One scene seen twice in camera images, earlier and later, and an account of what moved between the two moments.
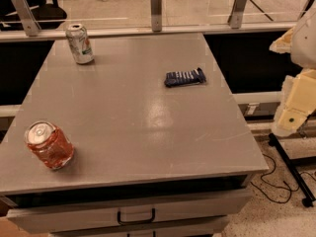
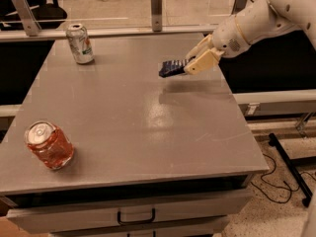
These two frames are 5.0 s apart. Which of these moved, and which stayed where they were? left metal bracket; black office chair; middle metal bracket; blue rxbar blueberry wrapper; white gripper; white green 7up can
Moved: blue rxbar blueberry wrapper; white gripper
Stayed: black office chair; left metal bracket; white green 7up can; middle metal bracket
